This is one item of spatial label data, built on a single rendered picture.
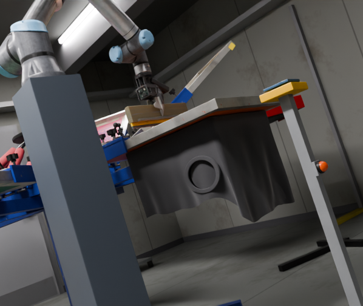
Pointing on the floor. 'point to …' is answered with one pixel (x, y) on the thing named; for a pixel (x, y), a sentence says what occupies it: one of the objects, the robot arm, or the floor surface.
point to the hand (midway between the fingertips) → (159, 114)
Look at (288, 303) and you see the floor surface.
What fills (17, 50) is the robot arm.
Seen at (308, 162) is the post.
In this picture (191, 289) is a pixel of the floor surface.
